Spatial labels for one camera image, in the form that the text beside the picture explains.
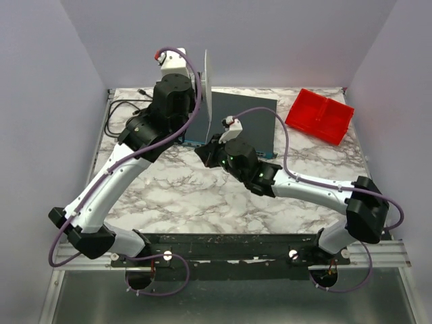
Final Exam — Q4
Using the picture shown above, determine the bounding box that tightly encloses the white cable spool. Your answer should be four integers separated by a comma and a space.
201, 49, 213, 123

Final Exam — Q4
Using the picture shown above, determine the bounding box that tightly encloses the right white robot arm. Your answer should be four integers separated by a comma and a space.
194, 136, 389, 257

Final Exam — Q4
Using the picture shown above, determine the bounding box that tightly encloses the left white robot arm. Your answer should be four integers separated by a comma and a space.
49, 74, 199, 259

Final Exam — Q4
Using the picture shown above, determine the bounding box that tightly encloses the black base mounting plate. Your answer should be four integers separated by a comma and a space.
111, 234, 350, 281

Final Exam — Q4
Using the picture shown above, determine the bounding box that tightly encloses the red plastic bin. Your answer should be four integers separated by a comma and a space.
285, 88, 354, 146

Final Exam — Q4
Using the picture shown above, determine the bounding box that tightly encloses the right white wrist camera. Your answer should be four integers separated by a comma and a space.
219, 115, 243, 144

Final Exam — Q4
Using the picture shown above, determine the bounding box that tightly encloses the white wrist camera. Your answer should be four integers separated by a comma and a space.
219, 115, 243, 144
155, 51, 190, 78

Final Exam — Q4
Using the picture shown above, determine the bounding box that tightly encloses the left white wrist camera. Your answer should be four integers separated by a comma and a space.
155, 51, 190, 78

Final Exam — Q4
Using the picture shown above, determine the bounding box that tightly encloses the dark blue network switch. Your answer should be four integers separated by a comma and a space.
183, 91, 277, 159

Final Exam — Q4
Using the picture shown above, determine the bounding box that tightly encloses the black usb cable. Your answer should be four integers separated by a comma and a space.
104, 88, 153, 138

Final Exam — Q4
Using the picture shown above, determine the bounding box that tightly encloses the aluminium rail frame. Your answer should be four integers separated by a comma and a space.
40, 240, 414, 323

